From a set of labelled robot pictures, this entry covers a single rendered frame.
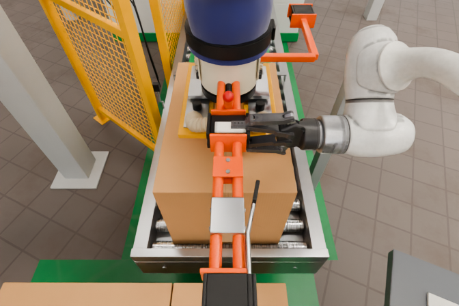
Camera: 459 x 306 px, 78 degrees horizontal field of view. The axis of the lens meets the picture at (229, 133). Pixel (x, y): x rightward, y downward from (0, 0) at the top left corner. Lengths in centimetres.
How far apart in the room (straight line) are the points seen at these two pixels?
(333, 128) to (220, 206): 30
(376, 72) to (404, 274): 63
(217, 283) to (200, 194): 36
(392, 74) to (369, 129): 12
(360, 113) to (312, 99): 186
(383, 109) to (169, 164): 57
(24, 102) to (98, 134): 81
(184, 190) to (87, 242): 119
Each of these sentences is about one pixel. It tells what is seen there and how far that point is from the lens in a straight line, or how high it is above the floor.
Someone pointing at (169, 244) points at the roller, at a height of 55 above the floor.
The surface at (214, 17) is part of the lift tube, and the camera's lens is 66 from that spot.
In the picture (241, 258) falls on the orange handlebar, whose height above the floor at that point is 115.
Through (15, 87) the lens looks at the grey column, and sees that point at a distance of 163.
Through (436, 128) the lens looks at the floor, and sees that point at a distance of 272.
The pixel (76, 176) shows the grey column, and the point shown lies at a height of 4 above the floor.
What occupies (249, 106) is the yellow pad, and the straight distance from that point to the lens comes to 87.
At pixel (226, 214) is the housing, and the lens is 53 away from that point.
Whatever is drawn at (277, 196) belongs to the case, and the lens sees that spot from 82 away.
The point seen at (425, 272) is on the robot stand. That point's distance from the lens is 109.
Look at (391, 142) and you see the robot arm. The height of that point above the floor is 117.
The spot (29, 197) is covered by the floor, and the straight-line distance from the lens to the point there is 226.
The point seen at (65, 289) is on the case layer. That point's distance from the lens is 126.
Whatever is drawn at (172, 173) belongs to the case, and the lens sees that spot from 84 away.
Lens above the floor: 164
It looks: 49 degrees down
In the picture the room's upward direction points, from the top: straight up
